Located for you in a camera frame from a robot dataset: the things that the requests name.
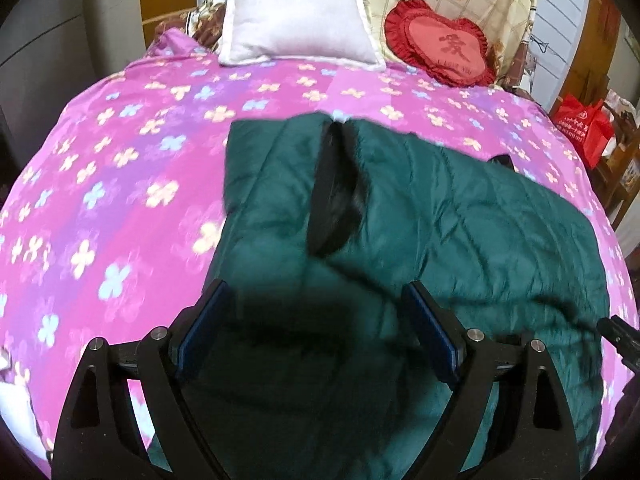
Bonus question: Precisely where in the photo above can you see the white pillow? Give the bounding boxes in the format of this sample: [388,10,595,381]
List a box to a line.
[218,0,387,72]

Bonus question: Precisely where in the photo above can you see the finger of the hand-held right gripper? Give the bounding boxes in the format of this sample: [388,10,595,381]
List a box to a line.
[597,315,640,367]

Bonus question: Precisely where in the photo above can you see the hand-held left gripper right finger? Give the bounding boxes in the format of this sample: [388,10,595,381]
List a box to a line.
[402,280,587,480]

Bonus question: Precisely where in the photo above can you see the red heart-shaped cushion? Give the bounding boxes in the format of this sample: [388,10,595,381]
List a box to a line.
[384,0,499,89]

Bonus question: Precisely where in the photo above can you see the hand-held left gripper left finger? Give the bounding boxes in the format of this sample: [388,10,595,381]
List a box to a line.
[50,279,236,480]

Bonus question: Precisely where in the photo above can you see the grey refrigerator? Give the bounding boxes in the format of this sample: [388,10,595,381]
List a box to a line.
[0,0,142,128]

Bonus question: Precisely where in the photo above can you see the dark green puffer jacket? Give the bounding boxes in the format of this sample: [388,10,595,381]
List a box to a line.
[150,112,622,480]

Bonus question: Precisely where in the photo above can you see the pink floral bedsheet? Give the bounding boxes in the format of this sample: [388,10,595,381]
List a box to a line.
[0,27,640,480]

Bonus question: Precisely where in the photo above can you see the brown floral blanket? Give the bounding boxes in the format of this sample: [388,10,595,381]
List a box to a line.
[152,0,229,57]

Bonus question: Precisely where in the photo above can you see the white cloth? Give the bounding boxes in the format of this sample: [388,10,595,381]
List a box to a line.
[0,347,54,467]

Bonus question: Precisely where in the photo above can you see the wooden chair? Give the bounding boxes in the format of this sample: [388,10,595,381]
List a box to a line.
[594,104,640,232]

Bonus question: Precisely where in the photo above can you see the red shopping bag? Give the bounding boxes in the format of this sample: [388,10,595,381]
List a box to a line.
[552,92,617,169]

